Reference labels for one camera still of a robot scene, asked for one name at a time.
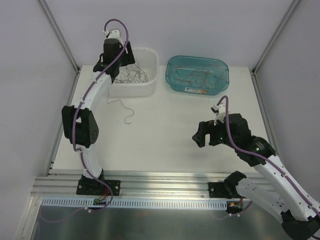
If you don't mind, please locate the black wire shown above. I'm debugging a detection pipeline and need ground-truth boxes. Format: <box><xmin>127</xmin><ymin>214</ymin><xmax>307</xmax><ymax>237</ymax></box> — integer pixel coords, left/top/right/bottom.
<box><xmin>106</xmin><ymin>62</ymin><xmax>149</xmax><ymax>125</ymax></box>

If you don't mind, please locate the brown wire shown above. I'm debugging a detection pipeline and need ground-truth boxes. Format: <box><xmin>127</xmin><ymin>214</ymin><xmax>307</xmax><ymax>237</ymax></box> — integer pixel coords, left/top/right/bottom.
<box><xmin>168</xmin><ymin>63</ymin><xmax>230</xmax><ymax>91</ymax></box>

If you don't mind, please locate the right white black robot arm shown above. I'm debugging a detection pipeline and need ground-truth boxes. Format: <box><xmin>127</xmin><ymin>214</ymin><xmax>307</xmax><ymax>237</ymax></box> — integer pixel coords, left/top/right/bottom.
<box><xmin>192</xmin><ymin>113</ymin><xmax>320</xmax><ymax>240</ymax></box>

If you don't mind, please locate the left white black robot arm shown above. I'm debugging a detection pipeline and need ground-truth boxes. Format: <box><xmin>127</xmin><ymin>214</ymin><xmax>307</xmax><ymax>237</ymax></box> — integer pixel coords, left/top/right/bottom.
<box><xmin>61</xmin><ymin>38</ymin><xmax>135</xmax><ymax>195</ymax></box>

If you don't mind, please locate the white plastic tub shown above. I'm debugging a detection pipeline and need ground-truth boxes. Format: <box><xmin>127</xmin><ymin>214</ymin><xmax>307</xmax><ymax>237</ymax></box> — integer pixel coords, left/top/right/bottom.
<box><xmin>108</xmin><ymin>47</ymin><xmax>160</xmax><ymax>98</ymax></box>

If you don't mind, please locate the label sticker on bin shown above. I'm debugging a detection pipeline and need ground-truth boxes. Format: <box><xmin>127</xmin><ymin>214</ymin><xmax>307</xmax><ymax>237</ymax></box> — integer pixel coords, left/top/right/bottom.
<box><xmin>184</xmin><ymin>87</ymin><xmax>208</xmax><ymax>95</ymax></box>

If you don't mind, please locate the teal transparent plastic bin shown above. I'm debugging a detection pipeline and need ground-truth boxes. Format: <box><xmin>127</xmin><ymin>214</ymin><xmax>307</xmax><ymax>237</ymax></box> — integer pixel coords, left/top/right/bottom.
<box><xmin>165</xmin><ymin>55</ymin><xmax>230</xmax><ymax>96</ymax></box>

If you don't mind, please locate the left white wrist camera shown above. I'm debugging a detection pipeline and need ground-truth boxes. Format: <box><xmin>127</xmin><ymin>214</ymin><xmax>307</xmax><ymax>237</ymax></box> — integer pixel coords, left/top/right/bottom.
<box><xmin>103</xmin><ymin>29</ymin><xmax>124</xmax><ymax>45</ymax></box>

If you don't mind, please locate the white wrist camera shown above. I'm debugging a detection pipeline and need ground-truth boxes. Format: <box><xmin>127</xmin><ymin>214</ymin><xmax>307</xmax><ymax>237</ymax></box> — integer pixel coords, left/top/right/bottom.
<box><xmin>210</xmin><ymin>103</ymin><xmax>226</xmax><ymax>126</ymax></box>
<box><xmin>103</xmin><ymin>29</ymin><xmax>124</xmax><ymax>45</ymax></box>

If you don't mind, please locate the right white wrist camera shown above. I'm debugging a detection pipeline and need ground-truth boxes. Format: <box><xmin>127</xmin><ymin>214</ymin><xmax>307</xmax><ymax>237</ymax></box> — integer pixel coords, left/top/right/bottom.
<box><xmin>210</xmin><ymin>103</ymin><xmax>226</xmax><ymax>126</ymax></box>

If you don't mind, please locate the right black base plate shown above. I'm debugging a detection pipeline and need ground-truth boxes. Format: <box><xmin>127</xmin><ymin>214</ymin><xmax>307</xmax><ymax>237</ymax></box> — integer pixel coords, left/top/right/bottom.
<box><xmin>207</xmin><ymin>181</ymin><xmax>250</xmax><ymax>200</ymax></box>

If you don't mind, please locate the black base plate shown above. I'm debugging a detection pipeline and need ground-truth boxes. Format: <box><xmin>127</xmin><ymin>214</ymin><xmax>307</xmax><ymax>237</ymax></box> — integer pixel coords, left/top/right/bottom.
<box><xmin>207</xmin><ymin>181</ymin><xmax>250</xmax><ymax>200</ymax></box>
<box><xmin>76</xmin><ymin>178</ymin><xmax>121</xmax><ymax>196</ymax></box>

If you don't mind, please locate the left aluminium frame post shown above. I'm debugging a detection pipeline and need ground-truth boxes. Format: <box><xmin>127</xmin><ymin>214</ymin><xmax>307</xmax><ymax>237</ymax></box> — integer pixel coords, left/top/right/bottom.
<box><xmin>37</xmin><ymin>0</ymin><xmax>80</xmax><ymax>73</ymax></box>

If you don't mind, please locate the aluminium frame post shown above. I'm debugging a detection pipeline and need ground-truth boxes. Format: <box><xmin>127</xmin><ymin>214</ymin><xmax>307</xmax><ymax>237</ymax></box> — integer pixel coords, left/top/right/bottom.
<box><xmin>251</xmin><ymin>0</ymin><xmax>302</xmax><ymax>76</ymax></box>
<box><xmin>37</xmin><ymin>0</ymin><xmax>80</xmax><ymax>73</ymax></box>

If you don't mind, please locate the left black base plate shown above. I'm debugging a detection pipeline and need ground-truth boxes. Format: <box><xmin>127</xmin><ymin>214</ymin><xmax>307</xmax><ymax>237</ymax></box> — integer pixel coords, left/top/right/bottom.
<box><xmin>76</xmin><ymin>178</ymin><xmax>121</xmax><ymax>196</ymax></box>

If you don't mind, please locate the white slotted cable duct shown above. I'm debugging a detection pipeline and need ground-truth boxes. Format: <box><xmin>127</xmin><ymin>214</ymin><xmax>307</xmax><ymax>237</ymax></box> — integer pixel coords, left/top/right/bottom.
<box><xmin>41</xmin><ymin>197</ymin><xmax>228</xmax><ymax>211</ymax></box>

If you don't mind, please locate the right aluminium frame post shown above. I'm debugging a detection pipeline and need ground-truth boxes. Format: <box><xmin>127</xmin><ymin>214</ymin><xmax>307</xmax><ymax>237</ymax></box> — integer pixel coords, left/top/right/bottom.
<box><xmin>251</xmin><ymin>0</ymin><xmax>302</xmax><ymax>76</ymax></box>

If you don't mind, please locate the aluminium mounting rail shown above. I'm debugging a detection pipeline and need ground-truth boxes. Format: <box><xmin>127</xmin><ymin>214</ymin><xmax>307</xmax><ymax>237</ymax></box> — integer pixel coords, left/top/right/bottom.
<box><xmin>30</xmin><ymin>169</ymin><xmax>273</xmax><ymax>202</ymax></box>

